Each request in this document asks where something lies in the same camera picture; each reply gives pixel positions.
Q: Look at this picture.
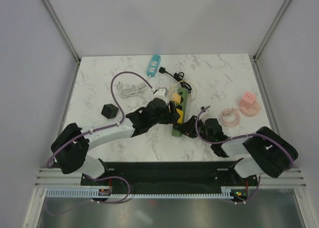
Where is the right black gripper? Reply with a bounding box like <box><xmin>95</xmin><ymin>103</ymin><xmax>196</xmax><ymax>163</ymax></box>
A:
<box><xmin>175</xmin><ymin>114</ymin><xmax>213</xmax><ymax>144</ymax></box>

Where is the green power strip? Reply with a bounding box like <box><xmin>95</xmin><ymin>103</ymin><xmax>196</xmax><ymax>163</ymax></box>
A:
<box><xmin>171</xmin><ymin>87</ymin><xmax>188</xmax><ymax>138</ymax></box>

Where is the teal power strip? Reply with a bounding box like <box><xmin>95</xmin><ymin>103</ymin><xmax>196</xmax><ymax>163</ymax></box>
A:
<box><xmin>147</xmin><ymin>54</ymin><xmax>161</xmax><ymax>77</ymax></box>

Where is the black cube plug adapter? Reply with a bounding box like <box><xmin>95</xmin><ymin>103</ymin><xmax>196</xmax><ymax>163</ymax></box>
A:
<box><xmin>101</xmin><ymin>104</ymin><xmax>119</xmax><ymax>119</ymax></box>

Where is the pink round socket base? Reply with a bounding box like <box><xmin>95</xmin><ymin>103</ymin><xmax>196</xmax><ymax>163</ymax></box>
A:
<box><xmin>239</xmin><ymin>101</ymin><xmax>261</xmax><ymax>117</ymax></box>

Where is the yellow cube socket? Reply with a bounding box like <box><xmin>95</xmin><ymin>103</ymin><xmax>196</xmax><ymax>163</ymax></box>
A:
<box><xmin>176</xmin><ymin>109</ymin><xmax>184</xmax><ymax>124</ymax></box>

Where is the pink cube socket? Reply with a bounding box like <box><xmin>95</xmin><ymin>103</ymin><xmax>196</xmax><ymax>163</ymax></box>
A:
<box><xmin>239</xmin><ymin>91</ymin><xmax>256</xmax><ymax>109</ymax></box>

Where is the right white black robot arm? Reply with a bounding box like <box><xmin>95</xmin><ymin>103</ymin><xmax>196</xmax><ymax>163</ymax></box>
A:
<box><xmin>173</xmin><ymin>116</ymin><xmax>299</xmax><ymax>185</ymax></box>

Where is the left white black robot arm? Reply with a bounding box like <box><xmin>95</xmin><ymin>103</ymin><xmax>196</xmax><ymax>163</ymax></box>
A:
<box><xmin>51</xmin><ymin>98</ymin><xmax>180</xmax><ymax>185</ymax></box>

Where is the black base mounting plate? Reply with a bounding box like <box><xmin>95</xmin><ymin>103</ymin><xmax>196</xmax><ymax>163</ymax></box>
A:
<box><xmin>81</xmin><ymin>161</ymin><xmax>258</xmax><ymax>194</ymax></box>

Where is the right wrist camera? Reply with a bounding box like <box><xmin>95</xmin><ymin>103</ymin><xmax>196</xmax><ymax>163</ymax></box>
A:
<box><xmin>201</xmin><ymin>106</ymin><xmax>210</xmax><ymax>112</ymax></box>

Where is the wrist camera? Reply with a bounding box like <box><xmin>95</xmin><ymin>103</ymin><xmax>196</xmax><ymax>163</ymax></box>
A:
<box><xmin>153</xmin><ymin>88</ymin><xmax>168</xmax><ymax>101</ymax></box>
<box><xmin>201</xmin><ymin>106</ymin><xmax>210</xmax><ymax>112</ymax></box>

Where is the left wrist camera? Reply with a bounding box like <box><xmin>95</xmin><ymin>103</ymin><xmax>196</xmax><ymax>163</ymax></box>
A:
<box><xmin>153</xmin><ymin>88</ymin><xmax>168</xmax><ymax>101</ymax></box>

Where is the beige thin cable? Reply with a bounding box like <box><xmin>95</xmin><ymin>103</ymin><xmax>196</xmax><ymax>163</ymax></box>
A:
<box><xmin>169</xmin><ymin>81</ymin><xmax>199</xmax><ymax>101</ymax></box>

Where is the black coiled cable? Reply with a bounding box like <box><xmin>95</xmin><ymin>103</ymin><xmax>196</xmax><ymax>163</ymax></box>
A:
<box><xmin>158</xmin><ymin>66</ymin><xmax>192</xmax><ymax>92</ymax></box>

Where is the white coiled power cord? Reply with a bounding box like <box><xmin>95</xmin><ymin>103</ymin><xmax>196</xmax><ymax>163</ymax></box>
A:
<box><xmin>117</xmin><ymin>81</ymin><xmax>149</xmax><ymax>99</ymax></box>

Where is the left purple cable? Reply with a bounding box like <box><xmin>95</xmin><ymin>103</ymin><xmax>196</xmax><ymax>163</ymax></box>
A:
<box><xmin>47</xmin><ymin>71</ymin><xmax>154</xmax><ymax>181</ymax></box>

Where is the white slotted cable duct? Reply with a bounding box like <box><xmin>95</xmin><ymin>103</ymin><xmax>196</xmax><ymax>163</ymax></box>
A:
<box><xmin>45</xmin><ymin>188</ymin><xmax>241</xmax><ymax>199</ymax></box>

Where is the left aluminium frame post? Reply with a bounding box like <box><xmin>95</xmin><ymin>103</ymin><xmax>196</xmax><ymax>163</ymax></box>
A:
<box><xmin>33</xmin><ymin>0</ymin><xmax>82</xmax><ymax>64</ymax></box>

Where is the aluminium frame post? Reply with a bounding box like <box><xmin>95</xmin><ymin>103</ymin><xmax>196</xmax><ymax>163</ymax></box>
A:
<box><xmin>252</xmin><ymin>0</ymin><xmax>299</xmax><ymax>62</ymax></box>
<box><xmin>33</xmin><ymin>0</ymin><xmax>82</xmax><ymax>64</ymax></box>

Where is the right aluminium frame post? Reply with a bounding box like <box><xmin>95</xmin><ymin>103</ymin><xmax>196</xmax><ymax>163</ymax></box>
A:
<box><xmin>252</xmin><ymin>0</ymin><xmax>299</xmax><ymax>62</ymax></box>

